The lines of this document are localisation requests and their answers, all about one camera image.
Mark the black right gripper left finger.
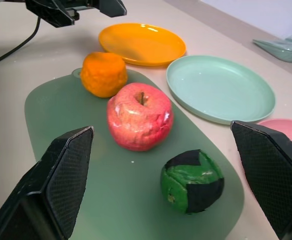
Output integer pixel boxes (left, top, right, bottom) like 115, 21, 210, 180
0, 125, 95, 240

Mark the pink plate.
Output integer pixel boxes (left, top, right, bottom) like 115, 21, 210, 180
257, 118, 292, 154

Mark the orange plate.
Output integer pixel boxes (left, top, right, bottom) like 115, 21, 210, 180
98, 22, 187, 67

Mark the pale green plate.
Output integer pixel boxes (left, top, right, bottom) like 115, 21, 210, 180
166, 55, 277, 126

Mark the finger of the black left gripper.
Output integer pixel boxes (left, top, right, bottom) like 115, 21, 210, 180
95, 0, 128, 18
25, 0, 76, 29

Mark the red apple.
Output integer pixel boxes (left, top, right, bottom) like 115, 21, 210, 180
106, 82, 174, 152

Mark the orange fruit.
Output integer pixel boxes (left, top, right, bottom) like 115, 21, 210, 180
80, 51, 128, 99

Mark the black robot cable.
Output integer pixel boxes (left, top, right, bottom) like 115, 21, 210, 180
0, 16, 41, 70

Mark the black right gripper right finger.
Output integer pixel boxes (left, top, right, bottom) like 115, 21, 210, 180
230, 120, 292, 240

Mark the green fruit with black tape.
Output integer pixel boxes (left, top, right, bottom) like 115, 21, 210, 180
160, 149, 225, 215

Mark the green cutting mat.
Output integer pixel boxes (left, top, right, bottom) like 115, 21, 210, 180
24, 67, 245, 240

